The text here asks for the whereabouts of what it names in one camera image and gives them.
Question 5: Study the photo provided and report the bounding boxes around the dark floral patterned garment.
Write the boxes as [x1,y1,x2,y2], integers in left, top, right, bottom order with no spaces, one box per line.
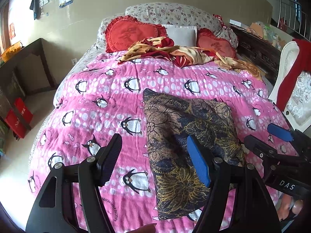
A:
[142,88,245,220]

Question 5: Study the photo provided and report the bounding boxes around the white square pillow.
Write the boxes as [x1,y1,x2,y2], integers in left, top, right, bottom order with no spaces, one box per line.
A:
[162,24,198,47]

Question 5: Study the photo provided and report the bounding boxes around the floral white pillow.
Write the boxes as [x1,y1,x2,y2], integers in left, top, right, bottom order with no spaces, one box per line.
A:
[95,2,238,49]

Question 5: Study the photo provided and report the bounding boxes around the pink penguin blanket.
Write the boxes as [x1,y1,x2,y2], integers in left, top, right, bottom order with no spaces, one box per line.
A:
[28,52,295,232]

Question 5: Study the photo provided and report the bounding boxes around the left hand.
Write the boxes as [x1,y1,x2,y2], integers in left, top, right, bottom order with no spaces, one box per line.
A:
[128,223,156,233]

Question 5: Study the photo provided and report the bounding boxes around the metal stair railing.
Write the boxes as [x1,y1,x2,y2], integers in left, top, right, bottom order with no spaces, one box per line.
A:
[277,0,310,42]

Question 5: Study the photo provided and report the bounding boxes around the small red heart pillow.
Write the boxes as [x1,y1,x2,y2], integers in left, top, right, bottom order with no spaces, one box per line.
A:
[197,28,236,58]

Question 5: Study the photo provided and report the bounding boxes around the dark cloth hanging on wall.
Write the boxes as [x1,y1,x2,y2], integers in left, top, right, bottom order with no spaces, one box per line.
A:
[30,0,40,20]

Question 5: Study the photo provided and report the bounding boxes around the large red heart pillow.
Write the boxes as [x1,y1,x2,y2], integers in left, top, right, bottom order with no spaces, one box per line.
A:
[104,15,167,53]

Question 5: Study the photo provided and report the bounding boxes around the white ornate chair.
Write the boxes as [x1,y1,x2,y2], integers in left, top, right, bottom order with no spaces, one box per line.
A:
[269,40,310,132]

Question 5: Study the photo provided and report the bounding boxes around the red and gold quilt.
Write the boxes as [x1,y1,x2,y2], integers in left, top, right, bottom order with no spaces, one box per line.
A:
[118,36,262,81]

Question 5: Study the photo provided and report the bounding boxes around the wall power socket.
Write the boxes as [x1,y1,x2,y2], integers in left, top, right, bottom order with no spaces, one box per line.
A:
[71,58,78,65]

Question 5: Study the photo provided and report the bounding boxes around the right hand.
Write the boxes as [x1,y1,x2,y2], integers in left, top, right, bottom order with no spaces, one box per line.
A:
[276,194,304,222]

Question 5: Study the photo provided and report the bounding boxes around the red cloth on chair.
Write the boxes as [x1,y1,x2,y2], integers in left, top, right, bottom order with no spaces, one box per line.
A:
[276,39,311,111]

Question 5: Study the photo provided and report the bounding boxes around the red gift boxes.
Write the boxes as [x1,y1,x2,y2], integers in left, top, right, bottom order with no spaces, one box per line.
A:
[3,97,34,139]

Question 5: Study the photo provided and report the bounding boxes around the dark wooden side table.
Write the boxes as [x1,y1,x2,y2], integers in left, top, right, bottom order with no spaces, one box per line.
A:
[1,38,58,131]

